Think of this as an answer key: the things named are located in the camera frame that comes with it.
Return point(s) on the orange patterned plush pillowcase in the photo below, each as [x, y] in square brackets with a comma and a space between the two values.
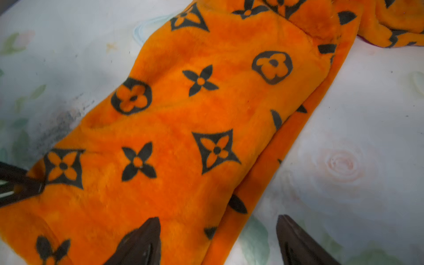
[214, 101]

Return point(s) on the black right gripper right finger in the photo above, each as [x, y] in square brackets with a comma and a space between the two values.
[298, 247]

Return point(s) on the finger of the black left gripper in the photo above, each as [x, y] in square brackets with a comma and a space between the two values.
[16, 186]

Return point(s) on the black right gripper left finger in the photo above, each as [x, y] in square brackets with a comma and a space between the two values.
[142, 246]

